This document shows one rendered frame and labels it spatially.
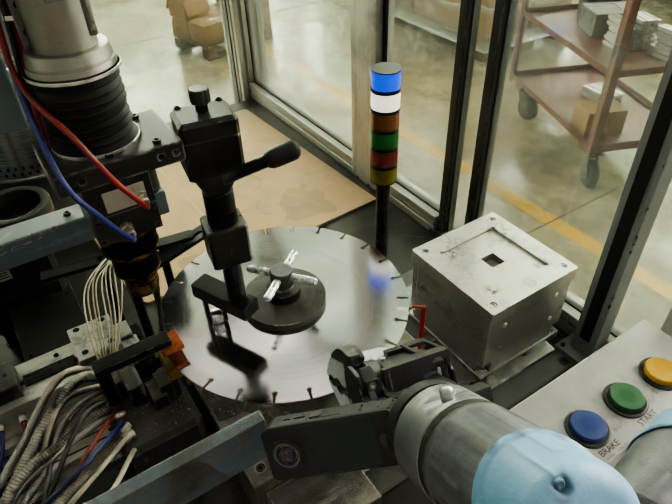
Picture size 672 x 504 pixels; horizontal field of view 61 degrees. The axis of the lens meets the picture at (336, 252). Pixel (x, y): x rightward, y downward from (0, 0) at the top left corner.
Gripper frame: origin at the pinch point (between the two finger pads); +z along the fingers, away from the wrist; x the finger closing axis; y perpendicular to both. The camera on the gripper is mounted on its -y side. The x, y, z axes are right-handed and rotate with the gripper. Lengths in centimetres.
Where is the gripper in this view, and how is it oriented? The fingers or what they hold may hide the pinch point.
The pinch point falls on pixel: (331, 374)
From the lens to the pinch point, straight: 61.3
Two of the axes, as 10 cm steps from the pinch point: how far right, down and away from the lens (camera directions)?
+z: -3.0, -0.4, 9.5
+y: 9.3, -2.4, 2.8
